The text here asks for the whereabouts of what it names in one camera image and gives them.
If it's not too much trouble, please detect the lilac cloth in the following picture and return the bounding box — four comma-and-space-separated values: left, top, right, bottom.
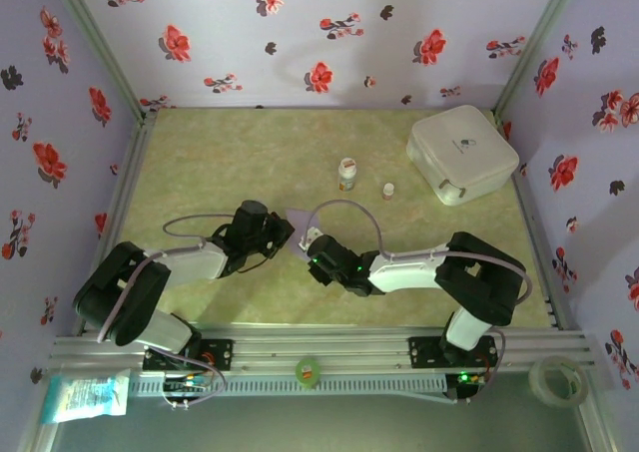
284, 207, 325, 262

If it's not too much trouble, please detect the white pill bottle orange label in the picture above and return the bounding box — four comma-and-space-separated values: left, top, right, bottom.
337, 157, 358, 193

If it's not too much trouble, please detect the green round sticker roll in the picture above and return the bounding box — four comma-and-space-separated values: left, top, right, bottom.
294, 355, 321, 389

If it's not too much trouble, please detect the translucent white plastic storage box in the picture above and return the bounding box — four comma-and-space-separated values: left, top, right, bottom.
404, 104, 521, 208

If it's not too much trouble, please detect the clear adhesive tape roll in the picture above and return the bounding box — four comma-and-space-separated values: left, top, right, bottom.
528, 355, 589, 409

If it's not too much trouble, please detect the blue wet wipes packet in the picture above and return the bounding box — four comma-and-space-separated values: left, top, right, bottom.
40, 369, 132, 426

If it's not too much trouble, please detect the lilac left arm cable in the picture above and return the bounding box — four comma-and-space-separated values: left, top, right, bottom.
97, 214, 236, 411

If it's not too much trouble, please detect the long aluminium mounting rail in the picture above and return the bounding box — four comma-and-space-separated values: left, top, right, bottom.
49, 323, 603, 373

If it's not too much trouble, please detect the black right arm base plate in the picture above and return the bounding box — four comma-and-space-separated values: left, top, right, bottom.
407, 335, 499, 369

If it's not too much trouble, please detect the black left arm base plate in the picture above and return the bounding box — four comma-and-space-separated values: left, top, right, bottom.
143, 338, 235, 372

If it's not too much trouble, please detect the grey slotted cable duct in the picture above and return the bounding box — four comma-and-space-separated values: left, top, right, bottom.
128, 373, 449, 399

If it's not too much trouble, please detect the aluminium side rail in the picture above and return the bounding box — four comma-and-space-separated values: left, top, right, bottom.
493, 112, 575, 332
73, 110, 160, 337

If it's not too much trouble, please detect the aluminium corner post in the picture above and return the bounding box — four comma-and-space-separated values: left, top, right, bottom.
14, 401, 64, 452
492, 0, 584, 118
45, 0, 152, 120
578, 371, 623, 452

